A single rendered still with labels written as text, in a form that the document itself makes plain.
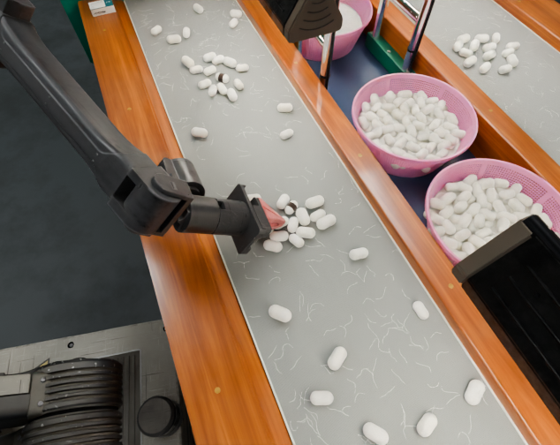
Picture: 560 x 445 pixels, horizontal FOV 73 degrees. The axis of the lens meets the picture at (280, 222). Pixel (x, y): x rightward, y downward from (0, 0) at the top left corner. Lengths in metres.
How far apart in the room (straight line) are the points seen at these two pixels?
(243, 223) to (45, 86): 0.33
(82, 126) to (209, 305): 0.32
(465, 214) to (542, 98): 0.41
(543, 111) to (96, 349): 1.14
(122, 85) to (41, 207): 1.02
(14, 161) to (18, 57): 1.50
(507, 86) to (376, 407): 0.80
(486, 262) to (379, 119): 0.62
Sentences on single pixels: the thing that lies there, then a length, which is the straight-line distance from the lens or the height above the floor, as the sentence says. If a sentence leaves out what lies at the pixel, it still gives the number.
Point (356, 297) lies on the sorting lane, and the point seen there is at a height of 0.74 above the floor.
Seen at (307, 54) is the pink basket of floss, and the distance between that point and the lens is 1.13.
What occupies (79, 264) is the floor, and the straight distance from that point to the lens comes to 1.67.
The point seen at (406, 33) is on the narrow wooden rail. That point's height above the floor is 0.77.
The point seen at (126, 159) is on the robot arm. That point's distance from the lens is 0.52.
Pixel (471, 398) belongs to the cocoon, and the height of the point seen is 0.76.
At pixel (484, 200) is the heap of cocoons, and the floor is 0.74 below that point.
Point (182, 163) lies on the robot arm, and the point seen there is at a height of 0.89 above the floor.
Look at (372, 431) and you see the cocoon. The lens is 0.60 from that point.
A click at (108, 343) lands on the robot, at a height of 0.47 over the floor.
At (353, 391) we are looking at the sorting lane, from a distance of 0.62.
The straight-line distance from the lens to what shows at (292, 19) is 0.54.
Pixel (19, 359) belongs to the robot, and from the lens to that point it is 1.06.
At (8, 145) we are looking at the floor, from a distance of 2.23.
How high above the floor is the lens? 1.35
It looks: 59 degrees down
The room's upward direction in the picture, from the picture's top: straight up
